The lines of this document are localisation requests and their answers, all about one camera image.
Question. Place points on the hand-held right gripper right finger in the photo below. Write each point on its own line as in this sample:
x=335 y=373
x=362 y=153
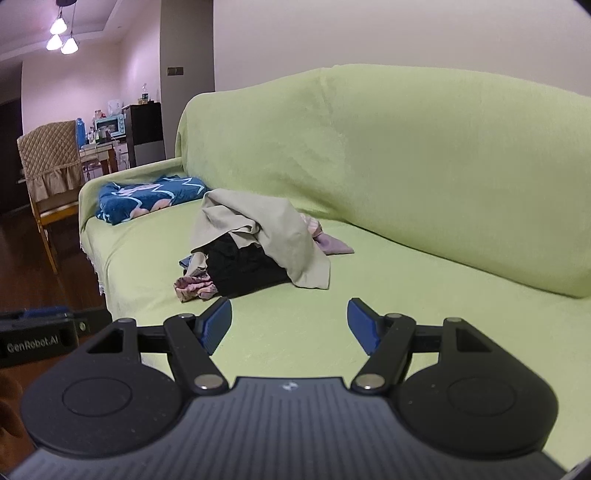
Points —
x=362 y=324

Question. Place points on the teal toaster oven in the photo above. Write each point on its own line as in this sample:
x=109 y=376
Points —
x=113 y=127

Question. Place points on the wooden table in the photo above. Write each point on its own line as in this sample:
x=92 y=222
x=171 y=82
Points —
x=99 y=150

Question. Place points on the pink striped garment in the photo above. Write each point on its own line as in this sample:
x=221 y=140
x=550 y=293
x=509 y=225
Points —
x=311 y=226

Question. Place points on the black refrigerator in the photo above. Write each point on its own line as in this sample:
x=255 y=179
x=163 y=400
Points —
x=145 y=134

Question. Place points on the sofa with green cover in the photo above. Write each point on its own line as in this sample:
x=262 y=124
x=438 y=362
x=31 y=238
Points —
x=415 y=161

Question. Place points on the black garment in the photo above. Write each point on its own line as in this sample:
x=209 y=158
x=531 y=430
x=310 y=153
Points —
x=244 y=272

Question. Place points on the dark wooden door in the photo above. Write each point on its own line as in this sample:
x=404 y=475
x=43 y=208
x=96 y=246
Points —
x=10 y=157

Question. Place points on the chair with quilted cover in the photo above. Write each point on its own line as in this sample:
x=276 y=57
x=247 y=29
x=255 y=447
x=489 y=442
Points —
x=46 y=152

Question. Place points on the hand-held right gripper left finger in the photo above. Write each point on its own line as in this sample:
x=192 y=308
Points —
x=217 y=324

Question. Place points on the beige garment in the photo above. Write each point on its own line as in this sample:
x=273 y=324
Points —
x=277 y=230

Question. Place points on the ceiling lamp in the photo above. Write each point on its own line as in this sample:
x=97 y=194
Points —
x=69 y=45

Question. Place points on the pink floral garment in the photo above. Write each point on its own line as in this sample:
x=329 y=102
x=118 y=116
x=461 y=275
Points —
x=196 y=286

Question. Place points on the blue floral blanket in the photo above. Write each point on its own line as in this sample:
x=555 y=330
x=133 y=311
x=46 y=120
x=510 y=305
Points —
x=175 y=187

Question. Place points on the lilac garment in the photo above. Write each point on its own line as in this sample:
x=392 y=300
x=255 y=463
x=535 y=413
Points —
x=334 y=244

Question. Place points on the blue bottle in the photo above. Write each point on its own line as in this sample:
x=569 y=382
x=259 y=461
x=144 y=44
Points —
x=81 y=134

